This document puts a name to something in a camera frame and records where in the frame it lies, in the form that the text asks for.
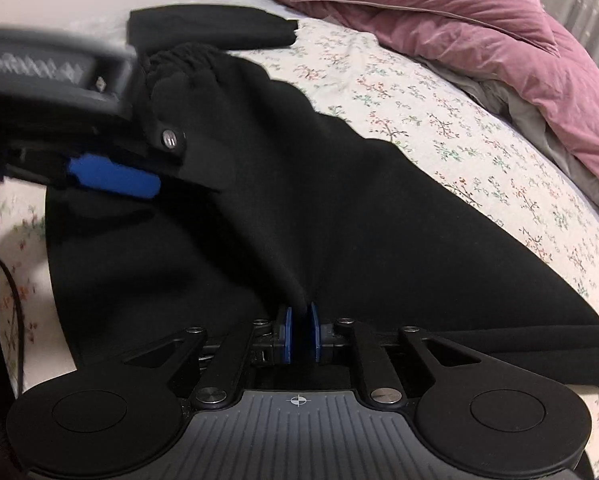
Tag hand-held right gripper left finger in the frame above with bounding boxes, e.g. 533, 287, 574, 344
122, 305, 294, 408

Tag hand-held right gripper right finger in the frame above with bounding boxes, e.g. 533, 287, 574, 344
307, 302, 483, 407

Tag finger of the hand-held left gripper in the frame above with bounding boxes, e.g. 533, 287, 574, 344
129, 52, 186, 162
54, 155, 161, 201

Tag black pants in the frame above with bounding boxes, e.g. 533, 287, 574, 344
44, 42, 599, 392

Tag folded black garment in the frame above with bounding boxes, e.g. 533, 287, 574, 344
128, 4, 300, 53

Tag floral bed sheet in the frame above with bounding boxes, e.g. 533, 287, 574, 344
0, 14, 599, 480

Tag grey duvet lining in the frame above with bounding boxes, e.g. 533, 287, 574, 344
419, 55, 599, 241

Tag grey patterned curtain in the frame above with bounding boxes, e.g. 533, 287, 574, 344
499, 0, 599, 78

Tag black cable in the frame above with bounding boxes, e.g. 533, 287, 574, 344
0, 254, 28, 397

